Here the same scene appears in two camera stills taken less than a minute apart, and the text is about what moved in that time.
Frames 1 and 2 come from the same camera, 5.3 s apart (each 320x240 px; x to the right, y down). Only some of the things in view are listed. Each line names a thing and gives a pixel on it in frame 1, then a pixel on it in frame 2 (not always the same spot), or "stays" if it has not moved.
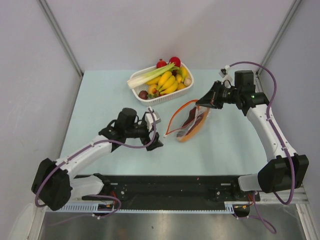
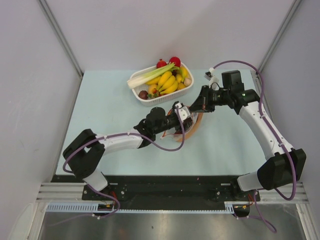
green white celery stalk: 148,76 stays
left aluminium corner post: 48,12 stays
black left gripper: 146,139 to 186,125
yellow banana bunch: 167,83 stays
